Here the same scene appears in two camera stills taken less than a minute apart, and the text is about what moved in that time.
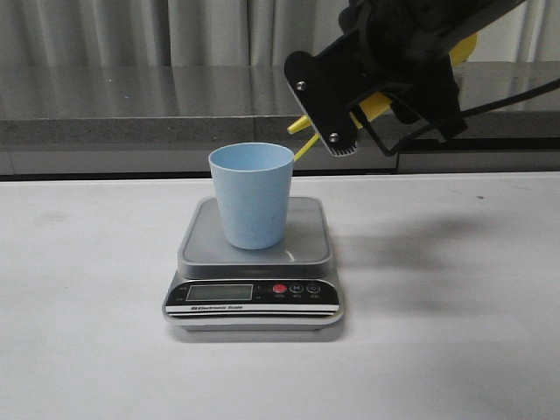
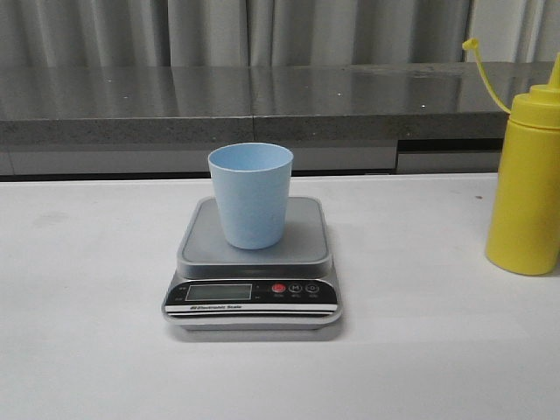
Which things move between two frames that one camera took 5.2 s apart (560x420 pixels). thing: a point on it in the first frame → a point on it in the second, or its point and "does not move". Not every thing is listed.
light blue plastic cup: (254, 183) does not move
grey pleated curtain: (225, 32) does not move
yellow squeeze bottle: (375, 104) → (524, 234)
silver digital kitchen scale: (290, 286) does not move
